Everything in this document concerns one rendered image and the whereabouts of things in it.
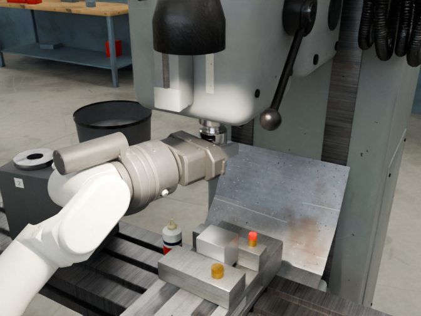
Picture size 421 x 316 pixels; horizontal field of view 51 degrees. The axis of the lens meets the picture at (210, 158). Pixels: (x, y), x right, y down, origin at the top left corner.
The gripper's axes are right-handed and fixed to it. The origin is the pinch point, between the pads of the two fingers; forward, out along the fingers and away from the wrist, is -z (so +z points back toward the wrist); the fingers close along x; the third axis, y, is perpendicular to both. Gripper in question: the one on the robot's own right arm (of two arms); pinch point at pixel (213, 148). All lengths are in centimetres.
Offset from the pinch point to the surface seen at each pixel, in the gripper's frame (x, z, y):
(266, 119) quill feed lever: -14.4, 4.1, -9.9
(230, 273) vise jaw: -7.4, 2.3, 20.6
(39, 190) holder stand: 35.1, 17.0, 16.4
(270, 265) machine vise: -6.1, -10.4, 26.4
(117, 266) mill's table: 20.1, 8.7, 31.7
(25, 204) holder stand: 39.0, 19.0, 20.5
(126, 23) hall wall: 475, -290, 57
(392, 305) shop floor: 9, -129, 121
